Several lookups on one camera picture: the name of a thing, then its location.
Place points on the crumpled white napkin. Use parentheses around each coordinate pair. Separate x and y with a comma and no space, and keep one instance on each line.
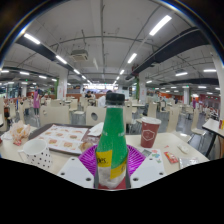
(96,130)

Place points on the green-labelled clear drink bottle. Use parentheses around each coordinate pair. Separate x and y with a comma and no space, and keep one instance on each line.
(111,143)

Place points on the small red packet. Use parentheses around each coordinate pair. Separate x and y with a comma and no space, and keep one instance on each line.
(171,157)

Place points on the person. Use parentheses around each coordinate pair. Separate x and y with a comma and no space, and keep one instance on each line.
(36,100)
(102,100)

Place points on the group of ceiling lights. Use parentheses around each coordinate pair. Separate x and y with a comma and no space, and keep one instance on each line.
(160,25)

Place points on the group of beige chairs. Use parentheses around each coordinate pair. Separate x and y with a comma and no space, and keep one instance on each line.
(53,115)

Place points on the ceiling air conditioner unit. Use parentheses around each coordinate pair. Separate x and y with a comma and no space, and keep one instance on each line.
(79,55)

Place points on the white polka-dot mug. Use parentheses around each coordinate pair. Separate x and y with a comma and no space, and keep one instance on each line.
(38,155)

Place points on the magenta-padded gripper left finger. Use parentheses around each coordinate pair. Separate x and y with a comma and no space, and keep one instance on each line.
(75,172)

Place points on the dark tray with paper liner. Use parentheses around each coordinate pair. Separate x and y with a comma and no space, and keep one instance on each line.
(56,138)

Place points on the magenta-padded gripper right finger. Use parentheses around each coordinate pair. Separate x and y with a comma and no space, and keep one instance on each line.
(146,171)

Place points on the colourful printed leaflet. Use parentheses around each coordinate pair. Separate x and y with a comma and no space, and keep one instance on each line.
(155,155)

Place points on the clear plastic packet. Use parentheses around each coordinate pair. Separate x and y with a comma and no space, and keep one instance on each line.
(188,162)

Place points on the wrapped brown food item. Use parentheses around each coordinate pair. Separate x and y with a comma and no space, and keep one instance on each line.
(86,146)

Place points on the red paper cup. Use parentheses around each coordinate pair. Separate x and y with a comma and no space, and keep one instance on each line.
(150,133)

